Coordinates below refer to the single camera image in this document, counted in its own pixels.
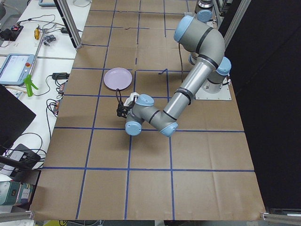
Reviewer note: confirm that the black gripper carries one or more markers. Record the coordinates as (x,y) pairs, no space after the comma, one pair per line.
(121,111)

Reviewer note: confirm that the white faceted cup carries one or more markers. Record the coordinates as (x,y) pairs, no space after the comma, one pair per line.
(131,99)

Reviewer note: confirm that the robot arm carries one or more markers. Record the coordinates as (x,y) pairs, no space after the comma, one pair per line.
(196,37)
(203,10)

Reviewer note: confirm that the lilac plate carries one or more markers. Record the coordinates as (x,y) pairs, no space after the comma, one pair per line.
(118,78)

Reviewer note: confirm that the brown paper table cover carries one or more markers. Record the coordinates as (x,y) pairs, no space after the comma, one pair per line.
(130,140)

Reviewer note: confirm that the black power adapter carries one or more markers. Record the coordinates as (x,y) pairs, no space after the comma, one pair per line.
(60,76)

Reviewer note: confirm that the long reach grabber stick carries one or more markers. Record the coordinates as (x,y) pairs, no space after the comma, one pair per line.
(28,80)

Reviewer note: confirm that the black monitor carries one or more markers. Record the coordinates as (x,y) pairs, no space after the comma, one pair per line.
(15,117)

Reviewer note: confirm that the teach pendant tablet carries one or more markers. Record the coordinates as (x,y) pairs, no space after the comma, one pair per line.
(15,69)

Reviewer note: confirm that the yellow tool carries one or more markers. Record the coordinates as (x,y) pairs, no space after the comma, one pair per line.
(37,33)

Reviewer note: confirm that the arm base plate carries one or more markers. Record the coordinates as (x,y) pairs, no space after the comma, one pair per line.
(218,92)

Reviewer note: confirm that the aluminium frame post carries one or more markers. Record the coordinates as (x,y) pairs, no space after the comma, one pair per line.
(66,16)

